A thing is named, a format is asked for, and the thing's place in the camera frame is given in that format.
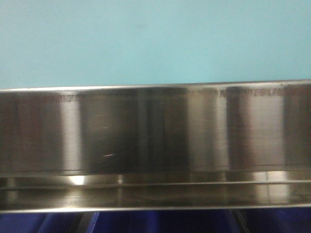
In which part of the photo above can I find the light blue bin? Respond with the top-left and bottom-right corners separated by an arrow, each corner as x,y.
0,0 -> 311,88

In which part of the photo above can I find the steel shelf front beam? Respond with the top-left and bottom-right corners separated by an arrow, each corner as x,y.
0,80 -> 311,213

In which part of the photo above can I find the lower centre blue bin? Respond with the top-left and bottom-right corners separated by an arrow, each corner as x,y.
87,210 -> 240,233

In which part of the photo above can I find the lower left blue bin front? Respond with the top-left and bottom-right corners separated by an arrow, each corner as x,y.
0,213 -> 81,233

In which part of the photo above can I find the lower right blue bin front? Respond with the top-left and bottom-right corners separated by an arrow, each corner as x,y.
243,208 -> 311,233

